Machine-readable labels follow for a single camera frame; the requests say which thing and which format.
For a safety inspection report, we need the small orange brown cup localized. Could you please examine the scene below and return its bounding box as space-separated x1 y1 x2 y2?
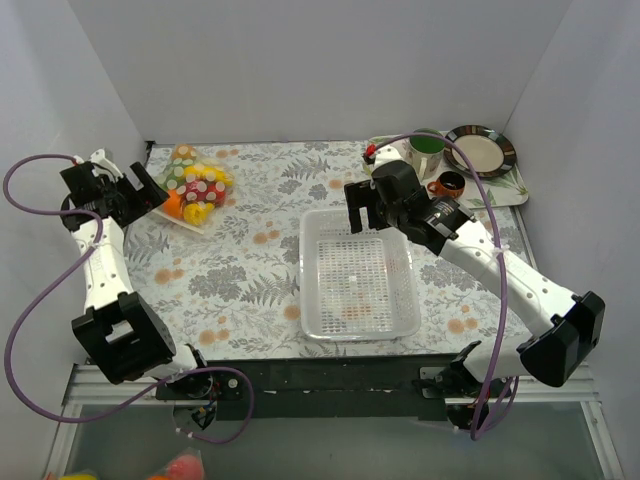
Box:
426 171 466 199

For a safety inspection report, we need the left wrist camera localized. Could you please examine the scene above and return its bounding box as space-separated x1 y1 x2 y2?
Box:
73 148 123 179

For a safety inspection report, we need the white plastic basket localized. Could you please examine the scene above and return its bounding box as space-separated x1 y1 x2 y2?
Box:
299 208 421 342

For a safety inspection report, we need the green interior floral mug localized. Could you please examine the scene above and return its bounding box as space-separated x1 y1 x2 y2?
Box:
405 128 445 181

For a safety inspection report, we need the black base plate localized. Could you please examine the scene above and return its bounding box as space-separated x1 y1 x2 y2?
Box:
154 357 491 424

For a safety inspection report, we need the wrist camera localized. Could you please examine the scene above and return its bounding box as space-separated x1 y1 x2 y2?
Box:
73 148 123 179
363 144 403 176

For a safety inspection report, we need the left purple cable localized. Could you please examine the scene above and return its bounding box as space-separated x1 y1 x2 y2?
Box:
2 153 256 445

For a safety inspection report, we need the clear zip top bag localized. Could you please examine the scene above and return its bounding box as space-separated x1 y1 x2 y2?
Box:
154 144 236 234

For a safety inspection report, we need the floral tablecloth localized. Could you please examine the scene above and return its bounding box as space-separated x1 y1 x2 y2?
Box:
124 142 500 360

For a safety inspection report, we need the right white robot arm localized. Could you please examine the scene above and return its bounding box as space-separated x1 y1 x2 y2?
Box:
344 160 605 398

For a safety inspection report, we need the floral serving tray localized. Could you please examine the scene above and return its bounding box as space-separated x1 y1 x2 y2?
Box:
390 139 529 208

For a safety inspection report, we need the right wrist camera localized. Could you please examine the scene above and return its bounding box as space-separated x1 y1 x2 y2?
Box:
363 144 403 176

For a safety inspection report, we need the bag of fake food foreground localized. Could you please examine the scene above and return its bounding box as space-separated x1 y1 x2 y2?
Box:
43 449 206 479

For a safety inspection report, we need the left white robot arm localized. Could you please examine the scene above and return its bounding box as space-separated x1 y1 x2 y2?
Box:
60 149 213 400

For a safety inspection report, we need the fake orange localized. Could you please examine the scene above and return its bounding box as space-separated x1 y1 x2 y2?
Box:
162 189 185 220

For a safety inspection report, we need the fake yellow lemon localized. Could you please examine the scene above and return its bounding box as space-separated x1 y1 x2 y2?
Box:
183 202 214 227

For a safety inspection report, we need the brown rimmed ceramic plate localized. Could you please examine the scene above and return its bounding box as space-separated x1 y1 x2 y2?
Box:
445 125 517 179

